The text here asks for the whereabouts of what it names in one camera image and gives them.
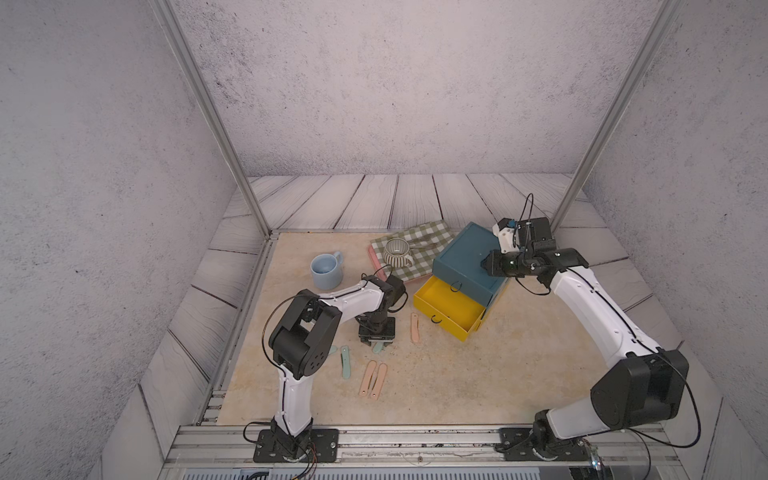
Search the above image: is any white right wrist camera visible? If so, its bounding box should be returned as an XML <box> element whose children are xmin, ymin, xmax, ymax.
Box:
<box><xmin>492</xmin><ymin>218</ymin><xmax>519</xmax><ymax>254</ymax></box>

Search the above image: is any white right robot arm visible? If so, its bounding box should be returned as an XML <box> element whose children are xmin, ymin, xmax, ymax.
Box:
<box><xmin>481</xmin><ymin>248</ymin><xmax>690</xmax><ymax>461</ymax></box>

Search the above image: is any green striped ceramic cup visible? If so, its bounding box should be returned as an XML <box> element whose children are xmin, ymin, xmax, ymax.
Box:
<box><xmin>383</xmin><ymin>238</ymin><xmax>414</xmax><ymax>268</ymax></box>

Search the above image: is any aluminium frame post left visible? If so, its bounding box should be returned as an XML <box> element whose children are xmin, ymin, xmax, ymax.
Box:
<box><xmin>149</xmin><ymin>0</ymin><xmax>271</xmax><ymax>238</ymax></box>

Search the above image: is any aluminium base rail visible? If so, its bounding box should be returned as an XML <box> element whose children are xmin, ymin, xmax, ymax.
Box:
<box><xmin>159</xmin><ymin>425</ymin><xmax>687</xmax><ymax>479</ymax></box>

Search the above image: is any teal drawer cabinet box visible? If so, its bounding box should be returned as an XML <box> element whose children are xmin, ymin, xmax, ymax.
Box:
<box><xmin>432</xmin><ymin>222</ymin><xmax>506</xmax><ymax>307</ymax></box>

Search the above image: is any light blue mug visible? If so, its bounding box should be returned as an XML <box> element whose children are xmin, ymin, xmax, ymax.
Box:
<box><xmin>310</xmin><ymin>251</ymin><xmax>344</xmax><ymax>291</ymax></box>

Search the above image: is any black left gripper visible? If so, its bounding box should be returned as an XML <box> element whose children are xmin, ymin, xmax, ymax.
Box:
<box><xmin>362</xmin><ymin>313</ymin><xmax>398</xmax><ymax>346</ymax></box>

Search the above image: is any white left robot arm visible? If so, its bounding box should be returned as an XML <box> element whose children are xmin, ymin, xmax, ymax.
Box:
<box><xmin>268</xmin><ymin>275</ymin><xmax>407</xmax><ymax>451</ymax></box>

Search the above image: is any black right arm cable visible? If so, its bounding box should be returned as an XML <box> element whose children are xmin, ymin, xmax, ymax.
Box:
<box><xmin>514</xmin><ymin>193</ymin><xmax>703</xmax><ymax>480</ymax></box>

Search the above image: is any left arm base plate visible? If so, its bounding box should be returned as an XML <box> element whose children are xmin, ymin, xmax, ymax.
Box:
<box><xmin>253</xmin><ymin>427</ymin><xmax>340</xmax><ymax>464</ymax></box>

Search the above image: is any aluminium frame post right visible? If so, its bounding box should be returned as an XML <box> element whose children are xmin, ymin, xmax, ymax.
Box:
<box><xmin>551</xmin><ymin>0</ymin><xmax>684</xmax><ymax>231</ymax></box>

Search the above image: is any aluminium frame post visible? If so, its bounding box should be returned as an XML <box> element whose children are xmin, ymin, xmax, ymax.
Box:
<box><xmin>551</xmin><ymin>0</ymin><xmax>684</xmax><ymax>231</ymax></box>
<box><xmin>149</xmin><ymin>0</ymin><xmax>271</xmax><ymax>238</ymax></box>

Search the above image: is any pink tray under cloth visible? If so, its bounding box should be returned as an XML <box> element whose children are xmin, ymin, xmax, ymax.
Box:
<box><xmin>367</xmin><ymin>244</ymin><xmax>389</xmax><ymax>281</ymax></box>

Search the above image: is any green checkered cloth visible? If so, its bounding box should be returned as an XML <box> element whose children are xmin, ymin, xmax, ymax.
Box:
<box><xmin>370</xmin><ymin>220</ymin><xmax>454</xmax><ymax>283</ymax></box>

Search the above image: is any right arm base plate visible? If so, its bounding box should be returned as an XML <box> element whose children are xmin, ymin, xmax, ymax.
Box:
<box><xmin>494</xmin><ymin>426</ymin><xmax>590</xmax><ymax>462</ymax></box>

